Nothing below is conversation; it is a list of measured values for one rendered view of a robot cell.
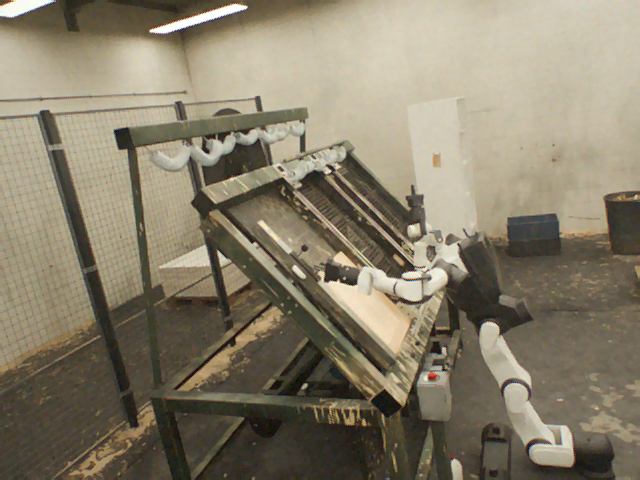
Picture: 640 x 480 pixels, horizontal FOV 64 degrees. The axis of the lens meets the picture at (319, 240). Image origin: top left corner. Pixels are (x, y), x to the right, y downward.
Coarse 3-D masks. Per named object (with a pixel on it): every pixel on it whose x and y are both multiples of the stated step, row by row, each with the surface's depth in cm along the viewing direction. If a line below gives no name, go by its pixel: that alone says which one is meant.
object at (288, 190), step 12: (276, 168) 293; (288, 192) 296; (300, 204) 295; (312, 216) 295; (324, 228) 294; (336, 228) 298; (336, 240) 293; (348, 252) 293; (360, 264) 292; (396, 300) 291; (408, 312) 290
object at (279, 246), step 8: (256, 224) 253; (264, 232) 252; (272, 240) 252; (280, 240) 254; (280, 248) 252; (288, 248) 254; (288, 256) 251; (296, 264) 251; (304, 272) 251; (312, 280) 250; (320, 288) 250; (328, 288) 252; (336, 296) 252; (336, 304) 249; (344, 304) 252; (344, 312) 249; (352, 312) 251; (352, 320) 249; (360, 320) 251; (360, 328) 248; (368, 328) 251; (368, 336) 248; (376, 336) 250; (376, 344) 248; (384, 344) 250; (384, 352) 247; (392, 352) 250; (392, 360) 247
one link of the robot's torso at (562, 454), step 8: (560, 432) 267; (568, 432) 262; (560, 440) 268; (568, 440) 255; (536, 448) 256; (544, 448) 254; (552, 448) 253; (560, 448) 251; (568, 448) 250; (536, 456) 256; (544, 456) 255; (552, 456) 253; (560, 456) 252; (568, 456) 250; (544, 464) 257; (552, 464) 255; (560, 464) 253; (568, 464) 251
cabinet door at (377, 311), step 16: (336, 256) 286; (320, 272) 262; (336, 288) 262; (352, 288) 273; (352, 304) 262; (368, 304) 273; (384, 304) 284; (368, 320) 261; (384, 320) 272; (400, 320) 283; (384, 336) 260; (400, 336) 270
